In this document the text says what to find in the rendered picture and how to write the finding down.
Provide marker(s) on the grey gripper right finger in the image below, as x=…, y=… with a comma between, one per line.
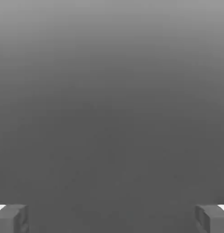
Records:
x=214, y=219

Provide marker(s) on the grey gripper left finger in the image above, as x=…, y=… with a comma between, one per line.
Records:
x=10, y=219

